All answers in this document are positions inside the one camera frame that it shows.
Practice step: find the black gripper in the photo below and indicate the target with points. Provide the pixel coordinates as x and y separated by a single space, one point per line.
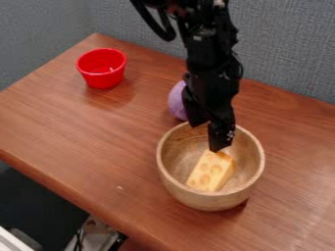
214 73

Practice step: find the yellow cheese wedge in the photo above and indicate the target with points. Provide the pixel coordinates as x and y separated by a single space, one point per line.
212 172

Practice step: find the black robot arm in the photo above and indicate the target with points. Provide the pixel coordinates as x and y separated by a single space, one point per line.
202 23

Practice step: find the brown wooden bowl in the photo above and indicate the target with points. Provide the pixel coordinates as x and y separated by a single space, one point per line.
179 151

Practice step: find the purple ball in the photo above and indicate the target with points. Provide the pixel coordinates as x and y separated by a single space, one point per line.
175 103

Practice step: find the red plastic cup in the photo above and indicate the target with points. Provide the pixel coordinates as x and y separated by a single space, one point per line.
102 67

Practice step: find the grey metal table frame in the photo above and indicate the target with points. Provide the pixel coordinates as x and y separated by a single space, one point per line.
96 236

